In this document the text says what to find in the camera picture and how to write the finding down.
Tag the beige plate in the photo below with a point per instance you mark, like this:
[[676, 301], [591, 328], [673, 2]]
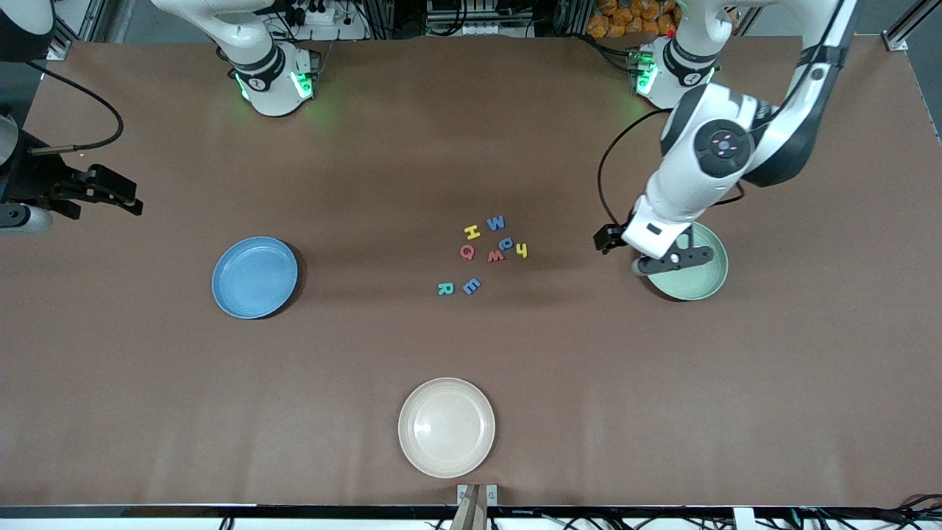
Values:
[[447, 427]]

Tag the bag of orange items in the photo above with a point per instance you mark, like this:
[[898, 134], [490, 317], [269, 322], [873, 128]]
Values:
[[625, 18]]

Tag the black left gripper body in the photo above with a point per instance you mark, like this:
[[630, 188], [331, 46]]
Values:
[[610, 237]]

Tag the blue plate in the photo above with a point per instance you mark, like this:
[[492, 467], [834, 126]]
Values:
[[254, 278]]

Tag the blue lowercase letter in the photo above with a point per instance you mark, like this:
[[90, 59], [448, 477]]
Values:
[[505, 244]]

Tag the blue letter E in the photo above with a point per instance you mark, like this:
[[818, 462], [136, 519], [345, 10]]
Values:
[[471, 287]]

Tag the red lowercase letter w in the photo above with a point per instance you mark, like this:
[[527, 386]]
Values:
[[496, 258]]

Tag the teal letter R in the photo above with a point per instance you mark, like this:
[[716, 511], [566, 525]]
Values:
[[441, 288]]

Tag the white power strip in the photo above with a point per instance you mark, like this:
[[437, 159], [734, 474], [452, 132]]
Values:
[[324, 18]]

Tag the wooden stick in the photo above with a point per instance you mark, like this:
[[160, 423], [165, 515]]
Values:
[[471, 515]]

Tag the green plate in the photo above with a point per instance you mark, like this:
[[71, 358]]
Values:
[[699, 283]]

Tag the red letter Q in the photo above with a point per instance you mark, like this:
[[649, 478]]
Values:
[[462, 252]]

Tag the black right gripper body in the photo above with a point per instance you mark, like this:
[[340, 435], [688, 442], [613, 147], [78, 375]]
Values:
[[35, 180]]

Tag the blue letter W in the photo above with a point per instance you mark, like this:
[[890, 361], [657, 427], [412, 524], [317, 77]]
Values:
[[496, 224]]

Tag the small metal bracket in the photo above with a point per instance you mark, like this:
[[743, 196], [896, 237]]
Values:
[[462, 493]]

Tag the yellow lowercase letter h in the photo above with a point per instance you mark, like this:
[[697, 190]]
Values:
[[522, 249]]

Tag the aluminium frame post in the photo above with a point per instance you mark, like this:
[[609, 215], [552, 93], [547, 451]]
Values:
[[570, 18], [383, 18], [912, 22], [62, 48]]

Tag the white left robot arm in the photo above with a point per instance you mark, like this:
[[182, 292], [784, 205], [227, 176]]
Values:
[[684, 191]]

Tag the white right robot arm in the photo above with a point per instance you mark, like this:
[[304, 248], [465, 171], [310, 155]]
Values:
[[268, 81]]

